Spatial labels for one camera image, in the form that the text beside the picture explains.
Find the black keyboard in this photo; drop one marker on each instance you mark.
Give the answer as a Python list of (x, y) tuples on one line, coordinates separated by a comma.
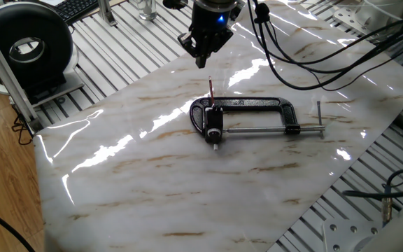
[(75, 8)]

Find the clear drinking glass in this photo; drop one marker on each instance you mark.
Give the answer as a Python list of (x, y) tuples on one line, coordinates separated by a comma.
[(147, 10)]

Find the marble pattern mat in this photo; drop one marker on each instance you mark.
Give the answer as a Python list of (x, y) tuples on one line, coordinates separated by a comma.
[(187, 192)]

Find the aluminium frame post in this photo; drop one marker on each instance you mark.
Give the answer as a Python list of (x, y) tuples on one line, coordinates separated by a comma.
[(106, 12), (5, 70)]

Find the silver mounting plate with holes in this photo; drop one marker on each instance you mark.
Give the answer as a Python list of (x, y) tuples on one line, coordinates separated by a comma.
[(345, 17), (345, 236)]

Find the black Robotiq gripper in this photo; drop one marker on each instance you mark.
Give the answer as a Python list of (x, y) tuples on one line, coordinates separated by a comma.
[(210, 15)]

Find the black white crank pencil sharpener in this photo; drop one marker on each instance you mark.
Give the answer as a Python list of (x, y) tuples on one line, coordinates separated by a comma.
[(213, 122)]

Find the black C-clamp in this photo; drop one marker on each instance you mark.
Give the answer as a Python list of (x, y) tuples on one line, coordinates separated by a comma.
[(250, 102)]

